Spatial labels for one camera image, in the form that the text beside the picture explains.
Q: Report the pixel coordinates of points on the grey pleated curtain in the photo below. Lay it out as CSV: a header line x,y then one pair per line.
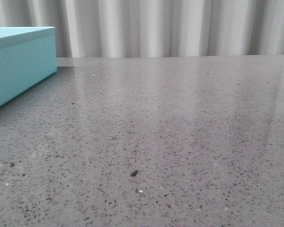
x,y
154,28

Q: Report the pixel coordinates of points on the turquoise blue storage box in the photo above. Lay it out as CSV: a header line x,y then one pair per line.
x,y
27,56

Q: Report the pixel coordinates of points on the small black debris piece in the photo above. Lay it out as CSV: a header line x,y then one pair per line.
x,y
134,173

